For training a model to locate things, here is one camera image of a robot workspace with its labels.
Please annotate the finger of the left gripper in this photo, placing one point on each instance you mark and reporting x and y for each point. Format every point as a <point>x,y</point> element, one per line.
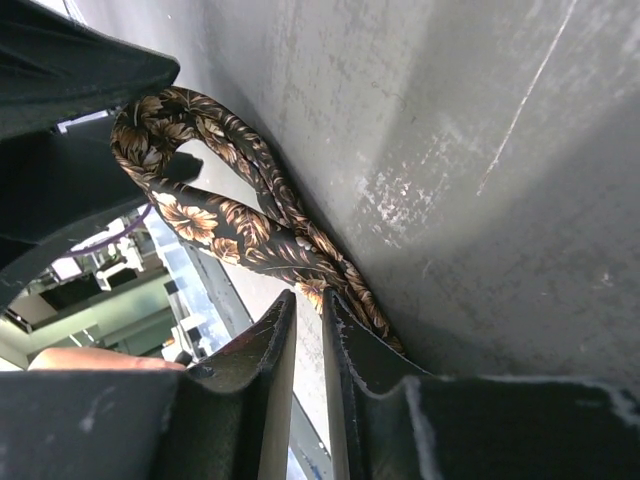
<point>57,189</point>
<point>55,69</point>

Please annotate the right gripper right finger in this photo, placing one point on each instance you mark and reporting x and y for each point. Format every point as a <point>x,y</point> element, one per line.
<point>390,419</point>

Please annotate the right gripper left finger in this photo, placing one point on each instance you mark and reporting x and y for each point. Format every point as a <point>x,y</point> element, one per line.
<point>227,417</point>

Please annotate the brown floral tie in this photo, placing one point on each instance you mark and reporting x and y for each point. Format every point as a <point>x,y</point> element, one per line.
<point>277,239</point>

